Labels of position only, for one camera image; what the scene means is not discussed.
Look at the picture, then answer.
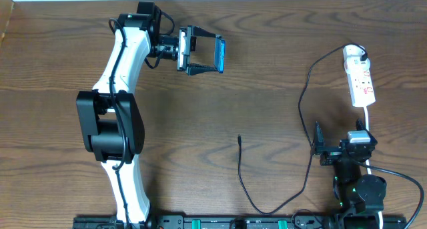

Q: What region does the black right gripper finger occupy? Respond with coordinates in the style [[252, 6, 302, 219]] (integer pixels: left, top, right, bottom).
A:
[[312, 122, 324, 148], [354, 118, 372, 141]]

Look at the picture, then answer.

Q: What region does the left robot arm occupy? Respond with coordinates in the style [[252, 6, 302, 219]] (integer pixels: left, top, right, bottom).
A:
[[73, 1, 226, 228]]

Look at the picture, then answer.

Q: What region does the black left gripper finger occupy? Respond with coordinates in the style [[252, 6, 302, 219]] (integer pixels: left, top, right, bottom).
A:
[[189, 25, 222, 39], [187, 63, 218, 76]]

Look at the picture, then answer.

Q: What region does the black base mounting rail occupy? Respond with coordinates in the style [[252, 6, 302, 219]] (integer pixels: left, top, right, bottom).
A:
[[72, 214, 338, 229]]

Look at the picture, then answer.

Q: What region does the white USB charger plug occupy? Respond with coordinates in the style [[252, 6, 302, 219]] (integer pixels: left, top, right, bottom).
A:
[[344, 56, 370, 74]]

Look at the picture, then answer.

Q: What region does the black USB charging cable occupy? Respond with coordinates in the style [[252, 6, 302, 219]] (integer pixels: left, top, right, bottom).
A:
[[237, 43, 369, 216]]

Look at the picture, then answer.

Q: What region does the white power strip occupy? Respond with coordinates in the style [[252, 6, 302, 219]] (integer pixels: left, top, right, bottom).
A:
[[343, 45, 376, 107]]

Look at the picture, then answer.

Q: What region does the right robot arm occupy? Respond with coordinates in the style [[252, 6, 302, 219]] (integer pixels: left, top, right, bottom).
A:
[[312, 120, 387, 228]]

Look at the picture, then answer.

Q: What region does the blue Galaxy smartphone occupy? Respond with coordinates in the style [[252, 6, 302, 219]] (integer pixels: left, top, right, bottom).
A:
[[214, 37, 226, 73]]

